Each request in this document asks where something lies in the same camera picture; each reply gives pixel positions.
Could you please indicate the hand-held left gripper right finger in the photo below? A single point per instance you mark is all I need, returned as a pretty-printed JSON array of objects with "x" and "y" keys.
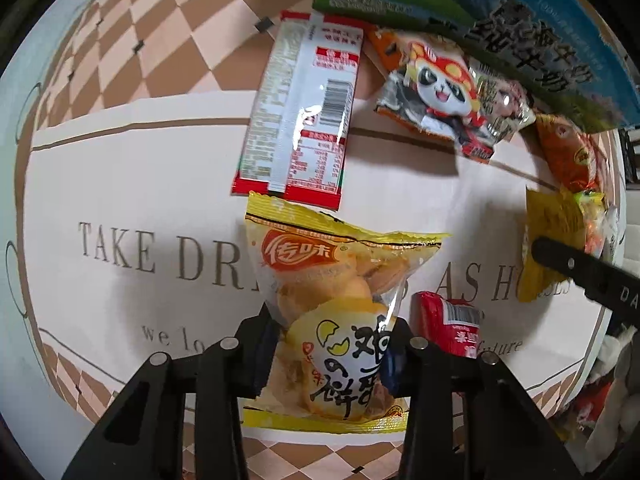
[{"x": 396, "y": 362}]

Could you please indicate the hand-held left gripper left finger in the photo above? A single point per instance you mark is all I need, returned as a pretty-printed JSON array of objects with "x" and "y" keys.
[{"x": 263, "y": 360}]

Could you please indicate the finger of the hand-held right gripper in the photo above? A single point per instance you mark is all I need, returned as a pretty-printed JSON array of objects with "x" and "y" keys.
[{"x": 590, "y": 277}]

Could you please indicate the plain yellow snack packet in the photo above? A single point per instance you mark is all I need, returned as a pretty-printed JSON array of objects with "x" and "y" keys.
[{"x": 550, "y": 220}]

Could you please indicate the yellow egg biscuit packet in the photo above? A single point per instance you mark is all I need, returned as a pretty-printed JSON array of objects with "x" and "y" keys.
[{"x": 330, "y": 280}]

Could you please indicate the blue green milk carton box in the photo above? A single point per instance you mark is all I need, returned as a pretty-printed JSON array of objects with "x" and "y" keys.
[{"x": 525, "y": 15}]

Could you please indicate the small green yellow snack packet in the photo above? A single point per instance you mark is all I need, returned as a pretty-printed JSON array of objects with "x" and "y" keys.
[{"x": 592, "y": 220}]

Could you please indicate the small red snack packet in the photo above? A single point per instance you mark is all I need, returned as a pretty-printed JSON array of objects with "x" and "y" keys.
[{"x": 445, "y": 317}]

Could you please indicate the red cloth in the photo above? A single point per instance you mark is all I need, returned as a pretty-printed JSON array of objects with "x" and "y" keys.
[{"x": 595, "y": 402}]

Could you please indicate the orange snack packet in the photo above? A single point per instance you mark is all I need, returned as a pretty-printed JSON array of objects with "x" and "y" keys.
[{"x": 567, "y": 152}]

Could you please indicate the dark furniture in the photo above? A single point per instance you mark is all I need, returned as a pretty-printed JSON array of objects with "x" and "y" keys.
[{"x": 631, "y": 155}]

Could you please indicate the white cloth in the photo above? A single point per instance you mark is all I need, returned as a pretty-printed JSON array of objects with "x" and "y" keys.
[{"x": 617, "y": 410}]

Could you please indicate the panda print snack packet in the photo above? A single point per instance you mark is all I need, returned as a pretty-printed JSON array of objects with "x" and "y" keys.
[{"x": 440, "y": 90}]

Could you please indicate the long red white snack packet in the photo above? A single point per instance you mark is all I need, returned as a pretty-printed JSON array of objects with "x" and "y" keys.
[{"x": 300, "y": 110}]

